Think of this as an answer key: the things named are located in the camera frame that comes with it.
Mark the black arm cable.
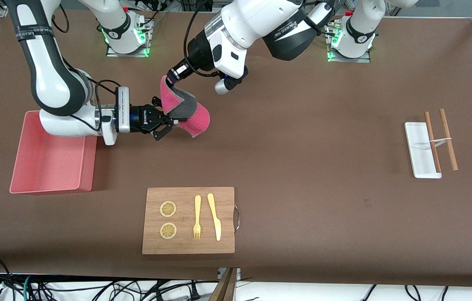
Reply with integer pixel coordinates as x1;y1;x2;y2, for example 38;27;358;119
183;0;221;78
62;56;122;126

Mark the yellow plastic fork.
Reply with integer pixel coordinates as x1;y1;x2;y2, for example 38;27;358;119
193;195;202;240

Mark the brown wooden stick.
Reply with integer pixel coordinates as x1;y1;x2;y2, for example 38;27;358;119
439;109;459;172
424;111;442;173

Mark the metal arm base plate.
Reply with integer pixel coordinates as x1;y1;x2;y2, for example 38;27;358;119
327;23;372;64
106;16;151;58

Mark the pink plastic bin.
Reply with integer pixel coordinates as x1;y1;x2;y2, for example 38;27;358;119
9;110;98;195

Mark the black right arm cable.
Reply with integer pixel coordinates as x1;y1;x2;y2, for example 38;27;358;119
62;56;122;126

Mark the lemon slice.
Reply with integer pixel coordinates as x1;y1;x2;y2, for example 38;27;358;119
160;201;177;218
160;223;177;240

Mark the pink and grey cloth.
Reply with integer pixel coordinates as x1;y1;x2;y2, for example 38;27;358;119
160;75;211;138

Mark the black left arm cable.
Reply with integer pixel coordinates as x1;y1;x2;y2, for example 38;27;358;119
183;0;221;78

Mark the wooden post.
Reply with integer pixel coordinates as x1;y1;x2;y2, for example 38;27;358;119
208;268;239;301

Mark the wooden cutting board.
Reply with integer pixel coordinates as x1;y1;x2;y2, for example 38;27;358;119
142;187;241;255

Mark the small metal bracket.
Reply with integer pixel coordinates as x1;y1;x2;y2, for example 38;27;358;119
218;268;241;281

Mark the white rectangular tray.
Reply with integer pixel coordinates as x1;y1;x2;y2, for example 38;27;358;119
405;122;443;179

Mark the yellow plastic knife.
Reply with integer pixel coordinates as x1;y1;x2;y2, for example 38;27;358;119
207;193;222;242

